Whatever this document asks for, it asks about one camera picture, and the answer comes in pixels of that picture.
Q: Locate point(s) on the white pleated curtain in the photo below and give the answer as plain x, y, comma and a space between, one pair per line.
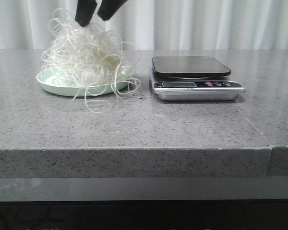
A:
158, 24

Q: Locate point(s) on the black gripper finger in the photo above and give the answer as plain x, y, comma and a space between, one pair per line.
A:
108, 8
84, 12

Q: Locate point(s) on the white vermicelli noodle bundle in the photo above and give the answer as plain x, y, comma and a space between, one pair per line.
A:
79, 48

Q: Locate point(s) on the black silver kitchen scale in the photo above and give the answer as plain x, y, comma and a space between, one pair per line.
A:
192, 78

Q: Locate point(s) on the light green round plate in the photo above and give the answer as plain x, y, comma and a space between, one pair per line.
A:
89, 82

